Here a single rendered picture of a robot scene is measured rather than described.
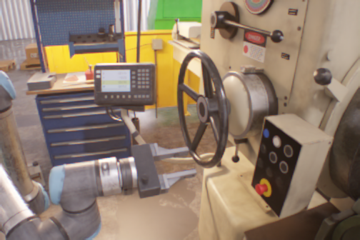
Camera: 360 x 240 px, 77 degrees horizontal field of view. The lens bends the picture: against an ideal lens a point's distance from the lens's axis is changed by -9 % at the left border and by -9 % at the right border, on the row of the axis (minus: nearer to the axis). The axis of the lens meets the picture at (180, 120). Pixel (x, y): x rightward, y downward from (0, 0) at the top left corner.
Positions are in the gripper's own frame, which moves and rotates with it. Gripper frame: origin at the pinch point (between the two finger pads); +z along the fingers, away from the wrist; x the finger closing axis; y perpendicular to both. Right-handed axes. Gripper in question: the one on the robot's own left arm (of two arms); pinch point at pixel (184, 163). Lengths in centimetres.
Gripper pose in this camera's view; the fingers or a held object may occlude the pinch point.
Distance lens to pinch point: 67.1
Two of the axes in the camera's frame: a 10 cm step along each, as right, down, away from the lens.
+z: 9.5, -1.3, 2.9
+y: 1.5, -6.4, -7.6
